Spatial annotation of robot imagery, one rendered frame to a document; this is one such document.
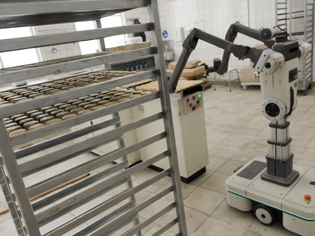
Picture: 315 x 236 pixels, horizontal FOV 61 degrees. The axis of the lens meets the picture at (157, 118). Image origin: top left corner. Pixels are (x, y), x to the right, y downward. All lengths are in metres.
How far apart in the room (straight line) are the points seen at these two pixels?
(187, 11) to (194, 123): 4.86
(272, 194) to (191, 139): 0.85
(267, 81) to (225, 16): 4.74
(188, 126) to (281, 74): 0.96
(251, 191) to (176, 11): 5.78
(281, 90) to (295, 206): 0.73
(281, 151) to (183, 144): 0.82
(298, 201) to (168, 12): 6.14
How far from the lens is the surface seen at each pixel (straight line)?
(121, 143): 1.56
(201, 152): 2.62
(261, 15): 6.17
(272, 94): 1.88
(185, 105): 2.29
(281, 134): 2.00
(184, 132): 2.38
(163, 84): 1.09
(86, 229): 1.64
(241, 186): 2.11
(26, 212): 0.95
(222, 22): 6.54
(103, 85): 0.97
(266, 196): 2.03
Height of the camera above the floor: 1.38
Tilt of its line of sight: 17 degrees down
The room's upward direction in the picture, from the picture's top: 8 degrees counter-clockwise
